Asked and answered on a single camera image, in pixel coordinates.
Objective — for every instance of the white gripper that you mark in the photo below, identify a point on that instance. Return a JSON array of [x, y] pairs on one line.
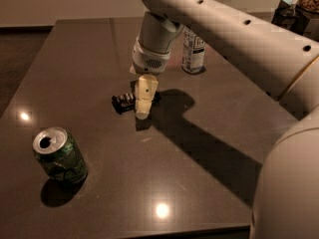
[[149, 61]]

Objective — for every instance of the green soda can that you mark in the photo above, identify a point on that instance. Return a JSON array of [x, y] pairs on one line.
[[58, 154]]

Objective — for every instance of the clear plastic water bottle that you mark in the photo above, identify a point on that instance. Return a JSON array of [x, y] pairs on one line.
[[193, 52]]

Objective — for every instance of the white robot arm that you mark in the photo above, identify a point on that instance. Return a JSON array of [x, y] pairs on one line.
[[262, 58]]

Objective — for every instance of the black rxbar chocolate bar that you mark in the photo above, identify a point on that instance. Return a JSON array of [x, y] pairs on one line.
[[126, 102]]

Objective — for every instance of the black snack bag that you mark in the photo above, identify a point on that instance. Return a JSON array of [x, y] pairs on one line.
[[295, 22]]

